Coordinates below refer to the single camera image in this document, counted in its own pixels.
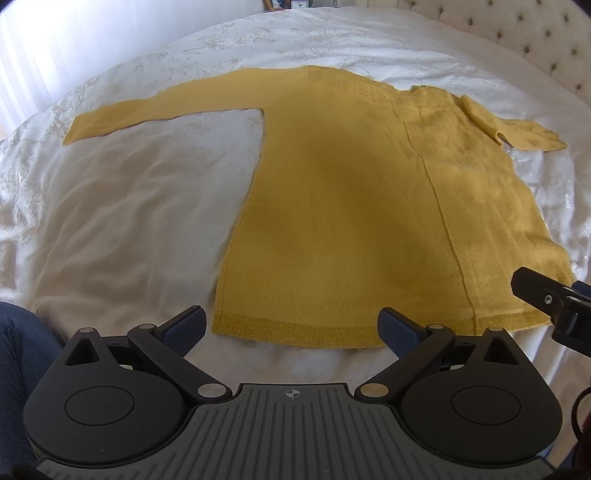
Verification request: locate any yellow knit sweater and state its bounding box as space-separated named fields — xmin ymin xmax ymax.
xmin=65 ymin=66 xmax=573 ymax=349

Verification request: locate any small alarm clock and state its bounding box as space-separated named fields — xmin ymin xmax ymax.
xmin=290 ymin=0 xmax=311 ymax=9

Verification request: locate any blue jeans leg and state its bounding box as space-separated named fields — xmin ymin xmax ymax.
xmin=1 ymin=303 xmax=63 ymax=474

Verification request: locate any wooden photo frame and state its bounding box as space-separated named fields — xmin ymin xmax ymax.
xmin=263 ymin=0 xmax=290 ymax=12

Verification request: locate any white floral bedspread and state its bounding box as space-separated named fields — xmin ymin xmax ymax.
xmin=0 ymin=6 xmax=591 ymax=467

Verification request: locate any cream tufted headboard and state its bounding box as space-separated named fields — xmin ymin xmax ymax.
xmin=394 ymin=0 xmax=591 ymax=103

